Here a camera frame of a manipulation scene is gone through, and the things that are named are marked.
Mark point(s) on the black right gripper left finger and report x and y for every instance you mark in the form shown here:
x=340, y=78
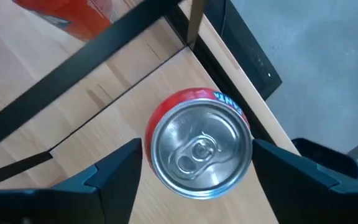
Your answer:
x=104, y=193

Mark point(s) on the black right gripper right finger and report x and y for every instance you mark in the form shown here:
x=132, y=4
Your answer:
x=306, y=193

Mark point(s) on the red Fanta can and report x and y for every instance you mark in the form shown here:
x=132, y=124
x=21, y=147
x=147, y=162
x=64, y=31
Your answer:
x=197, y=149
x=79, y=18

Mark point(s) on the wooden shelf board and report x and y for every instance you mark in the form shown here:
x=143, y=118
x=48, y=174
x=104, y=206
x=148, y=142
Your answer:
x=129, y=118

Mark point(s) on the black flat panel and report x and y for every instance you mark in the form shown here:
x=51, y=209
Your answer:
x=247, y=46

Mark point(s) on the black metal shelf frame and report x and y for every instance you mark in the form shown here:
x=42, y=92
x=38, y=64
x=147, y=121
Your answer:
x=73, y=68

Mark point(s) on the black aluminium table frame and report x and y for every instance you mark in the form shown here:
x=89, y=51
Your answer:
x=208, y=63

